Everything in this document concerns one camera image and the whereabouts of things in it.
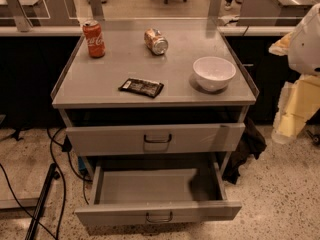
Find grey desk background right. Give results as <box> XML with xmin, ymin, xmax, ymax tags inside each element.
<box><xmin>237</xmin><ymin>0</ymin><xmax>320</xmax><ymax>26</ymax></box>

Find black bar on floor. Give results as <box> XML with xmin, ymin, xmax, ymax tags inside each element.
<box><xmin>25</xmin><ymin>163</ymin><xmax>56</xmax><ymax>240</ymax></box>

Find grey drawer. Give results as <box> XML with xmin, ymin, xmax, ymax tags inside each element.
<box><xmin>76</xmin><ymin>159</ymin><xmax>241</xmax><ymax>226</ymax></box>
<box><xmin>66</xmin><ymin>123</ymin><xmax>245</xmax><ymax>156</ymax></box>

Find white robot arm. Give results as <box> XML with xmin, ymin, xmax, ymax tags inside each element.
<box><xmin>269</xmin><ymin>4</ymin><xmax>320</xmax><ymax>144</ymax></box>

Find black floor cable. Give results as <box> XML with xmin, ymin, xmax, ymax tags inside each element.
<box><xmin>0</xmin><ymin>127</ymin><xmax>93</xmax><ymax>240</ymax></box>

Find dark cloth on floor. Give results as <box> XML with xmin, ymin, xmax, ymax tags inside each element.
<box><xmin>222</xmin><ymin>117</ymin><xmax>267</xmax><ymax>184</ymax></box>

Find grey top drawer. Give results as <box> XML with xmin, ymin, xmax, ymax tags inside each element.
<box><xmin>66</xmin><ymin>123</ymin><xmax>245</xmax><ymax>156</ymax></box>

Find black snack packet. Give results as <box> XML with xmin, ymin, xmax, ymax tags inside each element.
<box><xmin>118</xmin><ymin>78</ymin><xmax>164</xmax><ymax>98</ymax></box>

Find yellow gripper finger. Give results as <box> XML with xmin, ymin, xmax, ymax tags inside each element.
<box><xmin>272</xmin><ymin>75</ymin><xmax>320</xmax><ymax>144</ymax></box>
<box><xmin>269</xmin><ymin>33</ymin><xmax>292</xmax><ymax>56</ymax></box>

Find grey metal drawer cabinet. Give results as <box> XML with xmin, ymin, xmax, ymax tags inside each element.
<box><xmin>53</xmin><ymin>19</ymin><xmax>257</xmax><ymax>162</ymax></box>

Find red coca-cola can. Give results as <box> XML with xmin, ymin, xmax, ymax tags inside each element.
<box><xmin>82</xmin><ymin>20</ymin><xmax>105</xmax><ymax>58</ymax></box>

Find clear acrylic barrier panel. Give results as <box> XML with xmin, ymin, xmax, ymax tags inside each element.
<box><xmin>0</xmin><ymin>0</ymin><xmax>320</xmax><ymax>33</ymax></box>

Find orange can lying down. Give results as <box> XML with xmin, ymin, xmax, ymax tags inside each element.
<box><xmin>144</xmin><ymin>28</ymin><xmax>168</xmax><ymax>55</ymax></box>

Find white bowl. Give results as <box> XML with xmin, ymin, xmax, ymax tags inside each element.
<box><xmin>193</xmin><ymin>56</ymin><xmax>236</xmax><ymax>92</ymax></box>

